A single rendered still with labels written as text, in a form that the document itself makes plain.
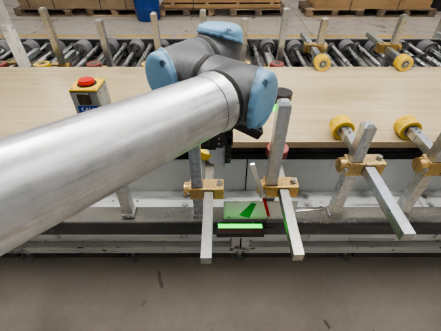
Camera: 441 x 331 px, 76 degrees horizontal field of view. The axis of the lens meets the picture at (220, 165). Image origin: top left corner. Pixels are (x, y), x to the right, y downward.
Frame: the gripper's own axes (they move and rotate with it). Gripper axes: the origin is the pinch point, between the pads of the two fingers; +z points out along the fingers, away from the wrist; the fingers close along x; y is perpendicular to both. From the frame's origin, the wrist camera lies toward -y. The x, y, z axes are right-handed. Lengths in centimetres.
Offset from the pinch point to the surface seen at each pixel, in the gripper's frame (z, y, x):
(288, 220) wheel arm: 15.1, -18.0, 7.8
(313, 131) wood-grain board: 11.1, -34.8, -33.0
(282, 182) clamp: 14.1, -18.6, -7.2
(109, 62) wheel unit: 15, 71, -115
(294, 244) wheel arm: 15.1, -18.1, 15.8
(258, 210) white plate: 26.1, -11.6, -5.3
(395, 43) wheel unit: 4, -103, -115
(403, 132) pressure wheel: 8, -66, -27
